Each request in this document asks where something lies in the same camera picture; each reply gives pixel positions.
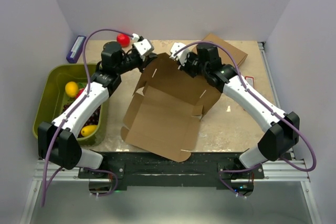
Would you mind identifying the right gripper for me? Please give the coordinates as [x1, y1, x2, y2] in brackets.
[176, 51, 208, 79]

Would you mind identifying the brown cardboard box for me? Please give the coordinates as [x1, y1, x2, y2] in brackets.
[202, 33, 248, 66]
[121, 53, 221, 162]

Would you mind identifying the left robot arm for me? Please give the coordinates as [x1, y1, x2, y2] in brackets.
[37, 39, 156, 178]

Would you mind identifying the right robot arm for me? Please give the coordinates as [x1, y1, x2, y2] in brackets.
[170, 42, 300, 178]

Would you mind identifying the closed brown cardboard box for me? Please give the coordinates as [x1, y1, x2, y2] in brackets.
[202, 33, 248, 66]

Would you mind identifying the red rectangular box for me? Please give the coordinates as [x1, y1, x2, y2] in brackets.
[245, 76, 254, 87]

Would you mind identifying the purple rectangular box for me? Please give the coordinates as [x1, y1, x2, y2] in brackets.
[66, 36, 86, 63]

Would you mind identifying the red apple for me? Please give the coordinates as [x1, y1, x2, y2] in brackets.
[117, 34, 130, 48]

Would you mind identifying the red dragon fruit toy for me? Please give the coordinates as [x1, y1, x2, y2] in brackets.
[76, 88, 85, 99]

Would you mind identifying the purple grape bunch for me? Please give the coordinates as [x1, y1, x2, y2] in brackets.
[61, 102, 101, 126]

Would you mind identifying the yellow lemon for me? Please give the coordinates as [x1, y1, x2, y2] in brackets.
[65, 81, 79, 98]

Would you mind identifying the green plastic bin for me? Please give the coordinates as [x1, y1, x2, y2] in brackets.
[33, 63, 109, 147]

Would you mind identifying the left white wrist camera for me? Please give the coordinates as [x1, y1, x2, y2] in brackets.
[131, 33, 154, 58]

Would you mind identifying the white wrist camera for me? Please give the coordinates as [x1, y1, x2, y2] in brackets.
[170, 42, 187, 65]
[131, 33, 154, 58]

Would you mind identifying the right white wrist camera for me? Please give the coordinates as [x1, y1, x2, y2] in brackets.
[170, 42, 187, 65]

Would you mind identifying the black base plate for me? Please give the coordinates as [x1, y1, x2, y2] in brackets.
[78, 150, 265, 191]

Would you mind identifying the aluminium frame rail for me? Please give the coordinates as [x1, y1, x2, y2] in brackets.
[19, 159, 87, 224]

